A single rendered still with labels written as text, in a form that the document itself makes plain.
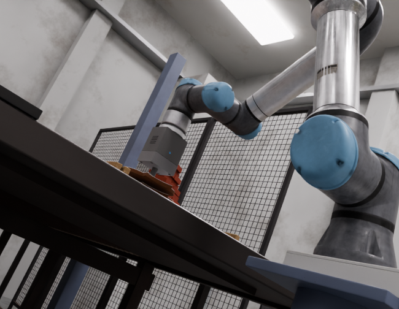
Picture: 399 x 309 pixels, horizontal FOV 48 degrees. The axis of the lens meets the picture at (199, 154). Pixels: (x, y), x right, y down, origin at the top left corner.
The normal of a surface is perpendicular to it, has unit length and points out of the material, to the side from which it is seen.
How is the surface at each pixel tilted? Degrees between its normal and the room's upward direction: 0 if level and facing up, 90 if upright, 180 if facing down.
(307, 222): 90
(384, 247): 72
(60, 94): 90
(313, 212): 90
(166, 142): 90
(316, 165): 100
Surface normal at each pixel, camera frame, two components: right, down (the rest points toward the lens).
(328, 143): -0.69, -0.32
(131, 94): 0.66, 0.01
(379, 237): 0.33, -0.50
